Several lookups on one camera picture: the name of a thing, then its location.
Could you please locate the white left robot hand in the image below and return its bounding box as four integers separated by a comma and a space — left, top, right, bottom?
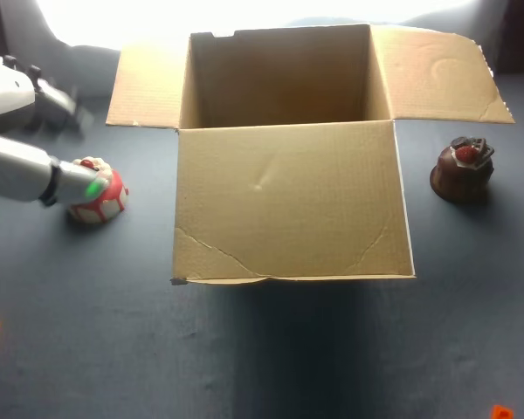
0, 46, 113, 209

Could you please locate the grey table cloth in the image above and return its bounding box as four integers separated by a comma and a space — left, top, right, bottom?
0, 72, 524, 419

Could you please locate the small brown red object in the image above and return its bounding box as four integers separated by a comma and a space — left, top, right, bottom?
429, 135, 495, 203

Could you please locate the white and red toy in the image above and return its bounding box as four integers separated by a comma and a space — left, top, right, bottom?
67, 155, 130, 226

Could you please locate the white backdrop sheet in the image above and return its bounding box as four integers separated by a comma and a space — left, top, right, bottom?
0, 0, 507, 101

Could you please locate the brown cardboard box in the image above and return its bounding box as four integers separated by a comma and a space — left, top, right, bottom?
105, 22, 516, 287

